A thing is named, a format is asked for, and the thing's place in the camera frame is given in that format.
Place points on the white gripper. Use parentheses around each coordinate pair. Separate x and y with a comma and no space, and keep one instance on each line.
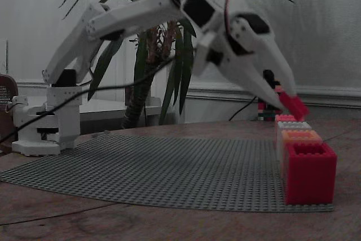
(245,60)

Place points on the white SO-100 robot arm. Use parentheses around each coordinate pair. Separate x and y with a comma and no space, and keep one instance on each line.
(141,12)

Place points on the large pink brick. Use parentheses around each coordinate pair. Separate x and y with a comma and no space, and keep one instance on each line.
(283,119)

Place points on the grey brick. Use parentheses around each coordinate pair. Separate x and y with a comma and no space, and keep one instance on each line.
(293,126)

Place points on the orange brick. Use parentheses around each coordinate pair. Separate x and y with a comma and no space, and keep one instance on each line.
(301,136)

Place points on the dark red brick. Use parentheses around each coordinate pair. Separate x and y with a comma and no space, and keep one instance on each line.
(310,179)

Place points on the grey Lego baseplate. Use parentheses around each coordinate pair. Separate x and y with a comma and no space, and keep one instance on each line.
(169,167)

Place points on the tall green yucca houseplant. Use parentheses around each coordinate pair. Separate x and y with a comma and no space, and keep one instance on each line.
(146,63)

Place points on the dark brick tower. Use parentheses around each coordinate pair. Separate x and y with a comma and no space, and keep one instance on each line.
(265,111)

